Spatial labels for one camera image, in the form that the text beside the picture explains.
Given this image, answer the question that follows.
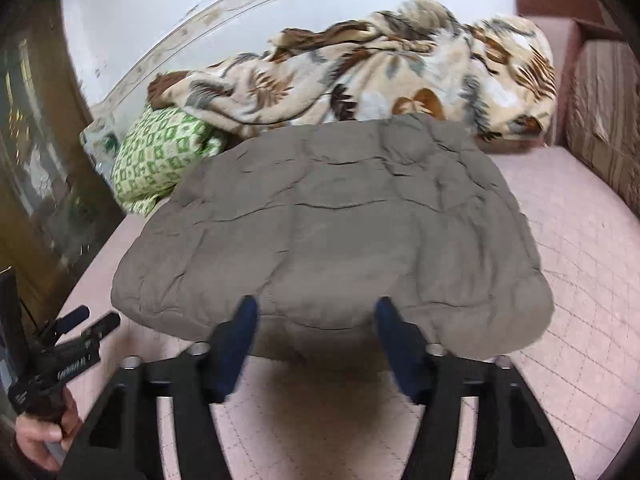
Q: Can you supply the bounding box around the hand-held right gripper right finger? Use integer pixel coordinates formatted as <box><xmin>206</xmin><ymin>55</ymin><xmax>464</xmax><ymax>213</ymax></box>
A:
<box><xmin>374</xmin><ymin>295</ymin><xmax>576</xmax><ymax>480</ymax></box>

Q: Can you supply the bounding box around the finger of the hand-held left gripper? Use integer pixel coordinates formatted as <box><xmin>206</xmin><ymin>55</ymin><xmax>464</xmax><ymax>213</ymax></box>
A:
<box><xmin>52</xmin><ymin>305</ymin><xmax>92</xmax><ymax>337</ymax></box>
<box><xmin>79</xmin><ymin>311</ymin><xmax>122</xmax><ymax>350</ymax></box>

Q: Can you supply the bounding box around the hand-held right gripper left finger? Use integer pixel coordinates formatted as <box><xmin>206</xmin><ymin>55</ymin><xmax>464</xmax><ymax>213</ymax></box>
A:
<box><xmin>59</xmin><ymin>295</ymin><xmax>261</xmax><ymax>480</ymax></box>

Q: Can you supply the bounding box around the grey-brown puffer jacket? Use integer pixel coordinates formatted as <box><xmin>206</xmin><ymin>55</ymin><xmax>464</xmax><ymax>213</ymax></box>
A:
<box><xmin>111</xmin><ymin>112</ymin><xmax>556</xmax><ymax>363</ymax></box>

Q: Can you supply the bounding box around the person's left hand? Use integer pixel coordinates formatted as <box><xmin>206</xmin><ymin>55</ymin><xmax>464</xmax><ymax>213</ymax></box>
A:
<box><xmin>15</xmin><ymin>387</ymin><xmax>84</xmax><ymax>472</ymax></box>

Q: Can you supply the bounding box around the wooden glass-door cabinet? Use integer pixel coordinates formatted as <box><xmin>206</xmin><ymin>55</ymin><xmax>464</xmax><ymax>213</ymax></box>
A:
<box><xmin>0</xmin><ymin>0</ymin><xmax>126</xmax><ymax>321</ymax></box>

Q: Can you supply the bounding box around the green patterned pillow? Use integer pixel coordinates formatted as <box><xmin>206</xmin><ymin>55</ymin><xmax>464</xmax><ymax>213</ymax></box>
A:
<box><xmin>111</xmin><ymin>105</ymin><xmax>228</xmax><ymax>218</ymax></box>

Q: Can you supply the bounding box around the pink quilted bed cover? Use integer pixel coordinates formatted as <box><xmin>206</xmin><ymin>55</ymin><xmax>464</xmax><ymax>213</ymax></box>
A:
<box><xmin>60</xmin><ymin>140</ymin><xmax>640</xmax><ymax>480</ymax></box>

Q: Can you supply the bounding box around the leaf print fleece blanket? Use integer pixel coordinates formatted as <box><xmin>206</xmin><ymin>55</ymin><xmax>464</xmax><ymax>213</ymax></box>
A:
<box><xmin>147</xmin><ymin>0</ymin><xmax>558</xmax><ymax>142</ymax></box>

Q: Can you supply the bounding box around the striped floral cushion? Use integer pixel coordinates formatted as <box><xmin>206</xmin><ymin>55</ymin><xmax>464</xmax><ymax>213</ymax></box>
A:
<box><xmin>565</xmin><ymin>37</ymin><xmax>640</xmax><ymax>206</ymax></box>

